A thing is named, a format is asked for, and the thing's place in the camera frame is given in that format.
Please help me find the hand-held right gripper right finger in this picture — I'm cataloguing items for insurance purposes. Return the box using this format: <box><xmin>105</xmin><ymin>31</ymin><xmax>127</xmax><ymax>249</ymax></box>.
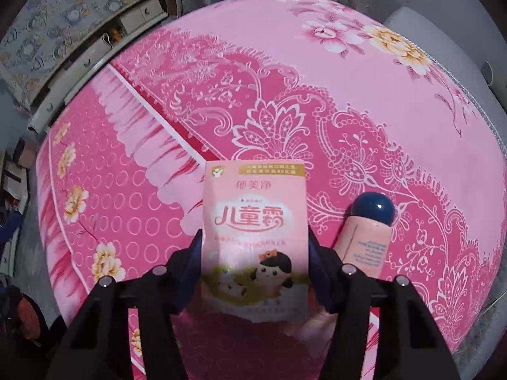
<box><xmin>307</xmin><ymin>230</ymin><xmax>462</xmax><ymax>380</ymax></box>

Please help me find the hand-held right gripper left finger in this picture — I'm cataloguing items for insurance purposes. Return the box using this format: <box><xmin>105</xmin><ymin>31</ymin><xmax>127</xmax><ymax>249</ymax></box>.
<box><xmin>45</xmin><ymin>230</ymin><xmax>204</xmax><ymax>380</ymax></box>

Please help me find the pink cartoon print sachet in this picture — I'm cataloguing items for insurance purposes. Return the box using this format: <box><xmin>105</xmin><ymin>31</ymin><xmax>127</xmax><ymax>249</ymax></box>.
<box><xmin>200</xmin><ymin>159</ymin><xmax>310</xmax><ymax>323</ymax></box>

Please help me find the pink bottle with blue cap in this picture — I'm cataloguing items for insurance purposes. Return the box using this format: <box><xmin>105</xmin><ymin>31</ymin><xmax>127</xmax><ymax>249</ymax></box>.
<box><xmin>332</xmin><ymin>192</ymin><xmax>396</xmax><ymax>280</ymax></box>

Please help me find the pink floral blanket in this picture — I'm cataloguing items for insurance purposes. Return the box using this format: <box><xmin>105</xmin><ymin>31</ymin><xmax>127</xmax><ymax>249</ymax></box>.
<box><xmin>35</xmin><ymin>0</ymin><xmax>507</xmax><ymax>380</ymax></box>

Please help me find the white drawer cabinet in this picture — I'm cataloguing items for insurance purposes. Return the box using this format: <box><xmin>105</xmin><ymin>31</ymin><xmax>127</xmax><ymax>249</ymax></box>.
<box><xmin>27</xmin><ymin>0</ymin><xmax>169</xmax><ymax>133</ymax></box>

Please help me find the grey bed sheet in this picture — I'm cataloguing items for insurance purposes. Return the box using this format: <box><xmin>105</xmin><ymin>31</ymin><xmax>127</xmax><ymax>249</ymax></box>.
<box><xmin>380</xmin><ymin>6</ymin><xmax>507</xmax><ymax>127</ymax></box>

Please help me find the blue cartoon print cloth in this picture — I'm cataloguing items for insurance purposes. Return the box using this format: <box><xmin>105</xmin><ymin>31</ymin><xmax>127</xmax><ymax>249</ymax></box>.
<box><xmin>0</xmin><ymin>0</ymin><xmax>151</xmax><ymax>107</ymax></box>

